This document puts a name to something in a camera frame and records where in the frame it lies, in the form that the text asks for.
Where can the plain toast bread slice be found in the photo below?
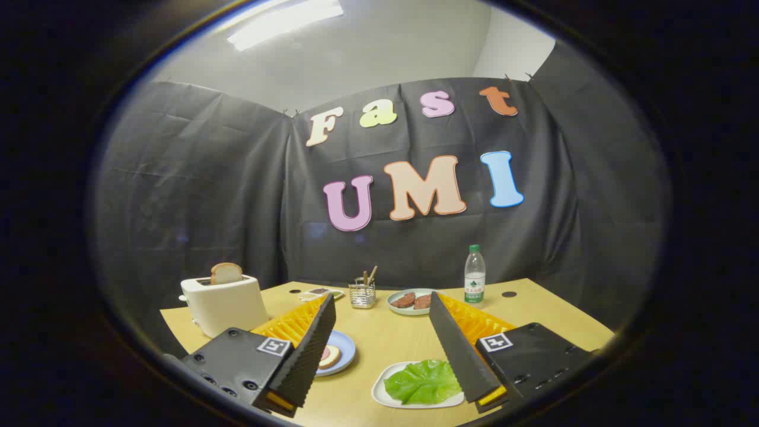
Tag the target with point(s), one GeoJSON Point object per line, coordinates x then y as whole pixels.
{"type": "Point", "coordinates": [226, 274]}

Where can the white condiment tray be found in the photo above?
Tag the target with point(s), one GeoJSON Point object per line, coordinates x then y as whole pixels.
{"type": "Point", "coordinates": [320, 294]}

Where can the blue plate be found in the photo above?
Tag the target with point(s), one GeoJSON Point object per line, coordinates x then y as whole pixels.
{"type": "Point", "coordinates": [346, 350]}

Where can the pale green plate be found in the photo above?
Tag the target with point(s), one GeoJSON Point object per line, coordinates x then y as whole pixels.
{"type": "Point", "coordinates": [409, 311]}

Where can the white toaster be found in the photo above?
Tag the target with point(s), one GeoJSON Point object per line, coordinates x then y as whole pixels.
{"type": "Point", "coordinates": [228, 308]}

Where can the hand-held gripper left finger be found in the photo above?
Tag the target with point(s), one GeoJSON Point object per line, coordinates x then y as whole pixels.
{"type": "Point", "coordinates": [308, 356]}

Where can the brown meat patty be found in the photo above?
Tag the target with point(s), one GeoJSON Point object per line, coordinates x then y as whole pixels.
{"type": "Point", "coordinates": [403, 300]}
{"type": "Point", "coordinates": [422, 302]}

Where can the white plate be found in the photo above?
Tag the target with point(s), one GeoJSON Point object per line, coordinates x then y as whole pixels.
{"type": "Point", "coordinates": [379, 381]}

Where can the ceiling light panel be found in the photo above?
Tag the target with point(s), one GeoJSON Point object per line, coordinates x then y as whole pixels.
{"type": "Point", "coordinates": [284, 21]}

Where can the clear plastic water bottle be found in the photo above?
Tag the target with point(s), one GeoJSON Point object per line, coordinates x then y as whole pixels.
{"type": "Point", "coordinates": [474, 279]}

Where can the bread slice with ham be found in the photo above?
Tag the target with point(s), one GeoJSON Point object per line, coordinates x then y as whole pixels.
{"type": "Point", "coordinates": [329, 356]}

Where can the green lettuce leaf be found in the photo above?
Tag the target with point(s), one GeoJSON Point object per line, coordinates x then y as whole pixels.
{"type": "Point", "coordinates": [422, 382]}

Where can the black backdrop cloth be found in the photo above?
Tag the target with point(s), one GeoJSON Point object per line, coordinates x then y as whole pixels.
{"type": "Point", "coordinates": [207, 178]}

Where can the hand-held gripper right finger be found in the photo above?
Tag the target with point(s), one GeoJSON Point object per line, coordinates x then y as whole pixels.
{"type": "Point", "coordinates": [459, 356]}

